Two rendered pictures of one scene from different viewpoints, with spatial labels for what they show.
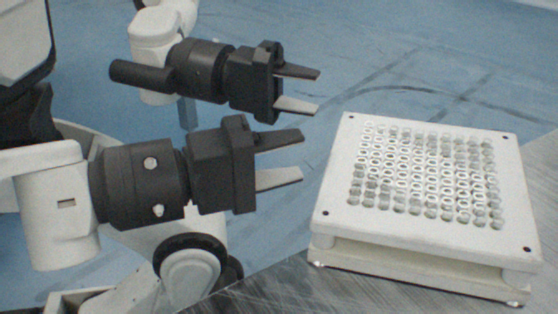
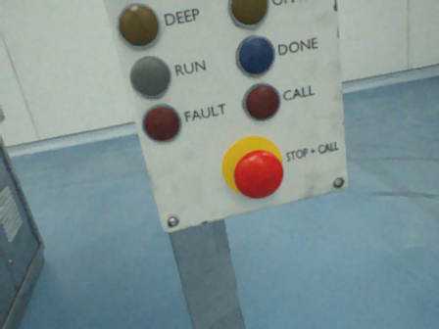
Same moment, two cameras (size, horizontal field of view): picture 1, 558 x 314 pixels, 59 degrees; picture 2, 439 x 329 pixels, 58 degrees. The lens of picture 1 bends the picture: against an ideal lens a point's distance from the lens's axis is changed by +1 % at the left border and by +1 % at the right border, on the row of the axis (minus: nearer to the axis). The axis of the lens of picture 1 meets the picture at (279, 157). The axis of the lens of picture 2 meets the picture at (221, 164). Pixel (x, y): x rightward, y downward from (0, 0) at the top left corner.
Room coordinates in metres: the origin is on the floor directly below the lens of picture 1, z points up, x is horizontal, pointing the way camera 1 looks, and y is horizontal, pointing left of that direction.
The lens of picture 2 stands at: (1.61, 0.10, 0.98)
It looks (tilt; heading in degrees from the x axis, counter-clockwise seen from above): 22 degrees down; 46
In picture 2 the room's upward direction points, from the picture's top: 10 degrees counter-clockwise
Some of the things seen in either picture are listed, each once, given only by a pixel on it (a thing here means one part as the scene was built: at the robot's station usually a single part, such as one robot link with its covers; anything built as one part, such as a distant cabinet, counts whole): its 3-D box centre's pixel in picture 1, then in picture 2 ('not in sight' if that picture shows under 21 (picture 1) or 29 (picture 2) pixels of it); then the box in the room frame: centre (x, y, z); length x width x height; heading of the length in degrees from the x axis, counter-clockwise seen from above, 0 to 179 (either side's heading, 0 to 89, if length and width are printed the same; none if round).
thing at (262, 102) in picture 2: not in sight; (262, 102); (1.85, 0.30, 0.90); 0.03 x 0.01 x 0.03; 143
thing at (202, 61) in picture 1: (238, 76); not in sight; (0.63, 0.06, 0.95); 0.12 x 0.10 x 0.13; 67
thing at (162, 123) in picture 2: not in sight; (162, 123); (1.79, 0.34, 0.90); 0.03 x 0.01 x 0.03; 143
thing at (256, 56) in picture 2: not in sight; (256, 56); (1.85, 0.30, 0.94); 0.03 x 0.01 x 0.03; 143
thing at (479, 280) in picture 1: (416, 205); not in sight; (0.48, -0.18, 0.83); 0.24 x 0.24 x 0.02; 75
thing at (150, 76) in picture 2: not in sight; (151, 76); (1.79, 0.34, 0.94); 0.03 x 0.01 x 0.03; 143
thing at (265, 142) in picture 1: (275, 136); not in sight; (0.43, 0.00, 0.98); 0.06 x 0.03 x 0.02; 107
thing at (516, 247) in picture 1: (422, 177); not in sight; (0.48, -0.18, 0.88); 0.25 x 0.24 x 0.02; 75
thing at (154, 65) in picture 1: (165, 71); not in sight; (0.66, 0.17, 0.94); 0.11 x 0.11 x 0.11; 67
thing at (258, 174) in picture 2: not in sight; (254, 168); (1.84, 0.30, 0.85); 0.04 x 0.04 x 0.04; 53
